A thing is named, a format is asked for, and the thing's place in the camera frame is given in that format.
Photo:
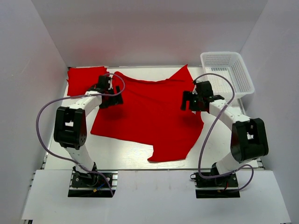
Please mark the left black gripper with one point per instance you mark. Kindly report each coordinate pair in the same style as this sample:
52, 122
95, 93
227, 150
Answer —
114, 98

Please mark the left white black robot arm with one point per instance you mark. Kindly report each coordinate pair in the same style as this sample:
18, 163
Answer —
70, 129

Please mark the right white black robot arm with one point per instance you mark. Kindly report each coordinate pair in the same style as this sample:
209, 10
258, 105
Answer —
248, 136

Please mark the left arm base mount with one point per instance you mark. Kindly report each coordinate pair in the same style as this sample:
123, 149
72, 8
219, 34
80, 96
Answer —
84, 186

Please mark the white plastic basket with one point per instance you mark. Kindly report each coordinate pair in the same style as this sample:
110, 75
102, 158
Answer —
231, 66

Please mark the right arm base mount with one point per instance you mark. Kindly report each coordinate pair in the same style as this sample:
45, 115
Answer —
223, 187

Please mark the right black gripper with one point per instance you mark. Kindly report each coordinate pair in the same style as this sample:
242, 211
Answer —
187, 101

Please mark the folded red t shirt stack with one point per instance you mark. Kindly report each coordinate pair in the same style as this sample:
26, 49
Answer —
81, 79

